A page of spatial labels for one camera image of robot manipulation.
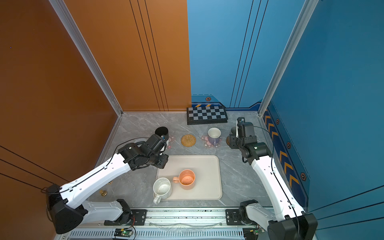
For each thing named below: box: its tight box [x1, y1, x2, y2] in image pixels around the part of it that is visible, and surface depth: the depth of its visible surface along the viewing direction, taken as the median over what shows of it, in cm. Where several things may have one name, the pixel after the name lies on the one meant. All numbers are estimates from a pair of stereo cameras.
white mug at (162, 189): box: [152, 177, 173, 205], surface depth 79 cm
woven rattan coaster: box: [180, 134, 197, 147], surface depth 105 cm
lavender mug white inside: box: [207, 127, 222, 147], surface depth 100 cm
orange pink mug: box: [172, 169, 196, 190], surface depth 82 cm
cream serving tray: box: [156, 155, 223, 201], surface depth 87 cm
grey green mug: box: [230, 126, 237, 135], surface depth 96 cm
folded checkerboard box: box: [186, 105, 228, 125], surface depth 115 cm
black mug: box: [155, 126, 169, 142], surface depth 99 cm
